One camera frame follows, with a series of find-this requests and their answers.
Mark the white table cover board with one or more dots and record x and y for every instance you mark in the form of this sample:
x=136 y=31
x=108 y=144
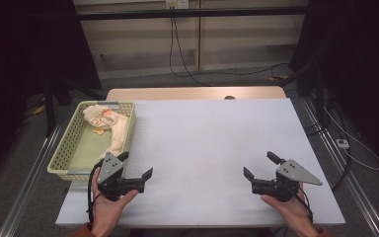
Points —
x=204 y=148

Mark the person's left hand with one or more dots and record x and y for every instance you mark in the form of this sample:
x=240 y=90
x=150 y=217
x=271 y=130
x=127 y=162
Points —
x=107 y=212

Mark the black curtain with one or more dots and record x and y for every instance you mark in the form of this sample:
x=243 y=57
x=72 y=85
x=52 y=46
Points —
x=358 y=49
x=23 y=49

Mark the yellow floor tape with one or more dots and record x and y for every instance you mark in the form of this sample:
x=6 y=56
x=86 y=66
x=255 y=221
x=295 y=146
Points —
x=39 y=109
x=278 y=78

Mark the wooden table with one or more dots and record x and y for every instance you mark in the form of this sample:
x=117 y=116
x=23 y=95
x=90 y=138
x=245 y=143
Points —
x=177 y=93

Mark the white power strip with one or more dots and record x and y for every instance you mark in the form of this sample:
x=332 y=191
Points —
x=342 y=143

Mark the white wall outlet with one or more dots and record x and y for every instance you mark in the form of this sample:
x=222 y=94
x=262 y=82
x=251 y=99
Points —
x=177 y=4

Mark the black metal stand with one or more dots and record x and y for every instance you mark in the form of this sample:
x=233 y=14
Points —
x=49 y=112
x=319 y=98

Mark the person's right hand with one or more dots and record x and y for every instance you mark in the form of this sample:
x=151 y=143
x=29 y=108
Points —
x=291 y=212

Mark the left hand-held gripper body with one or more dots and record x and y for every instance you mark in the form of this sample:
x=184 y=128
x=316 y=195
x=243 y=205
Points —
x=110 y=168

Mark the pale green perforated plastic basket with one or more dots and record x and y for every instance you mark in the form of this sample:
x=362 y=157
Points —
x=85 y=154

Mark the aluminium floor rail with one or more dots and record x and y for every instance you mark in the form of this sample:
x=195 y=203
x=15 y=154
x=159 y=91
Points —
x=358 y=194
x=26 y=194

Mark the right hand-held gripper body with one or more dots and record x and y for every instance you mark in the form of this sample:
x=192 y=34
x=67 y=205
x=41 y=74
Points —
x=292 y=173

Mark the cream cloth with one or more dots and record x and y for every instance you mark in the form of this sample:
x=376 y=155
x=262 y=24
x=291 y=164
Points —
x=105 y=118

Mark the black horizontal bar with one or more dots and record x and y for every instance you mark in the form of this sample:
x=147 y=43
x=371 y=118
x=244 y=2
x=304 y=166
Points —
x=190 y=13

